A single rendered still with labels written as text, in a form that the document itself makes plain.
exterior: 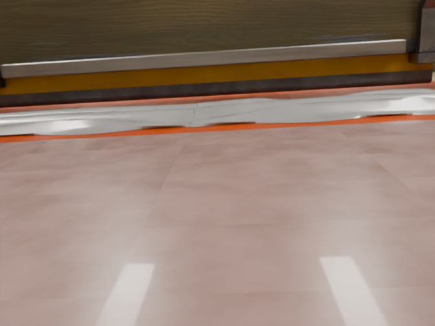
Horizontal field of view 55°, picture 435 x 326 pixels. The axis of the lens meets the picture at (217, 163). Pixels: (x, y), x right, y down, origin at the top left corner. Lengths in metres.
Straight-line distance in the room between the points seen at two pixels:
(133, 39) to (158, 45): 0.02
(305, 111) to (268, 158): 0.09
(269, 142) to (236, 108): 0.07
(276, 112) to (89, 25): 0.17
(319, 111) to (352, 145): 0.07
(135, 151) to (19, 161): 0.05
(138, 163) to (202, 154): 0.03
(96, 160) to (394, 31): 0.24
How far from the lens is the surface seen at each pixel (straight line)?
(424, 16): 0.34
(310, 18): 0.33
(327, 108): 0.25
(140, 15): 0.33
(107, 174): 0.16
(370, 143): 0.19
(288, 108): 0.25
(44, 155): 0.21
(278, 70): 0.34
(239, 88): 0.34
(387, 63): 0.36
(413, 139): 0.20
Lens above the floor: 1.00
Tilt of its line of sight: 16 degrees down
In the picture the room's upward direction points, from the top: 4 degrees counter-clockwise
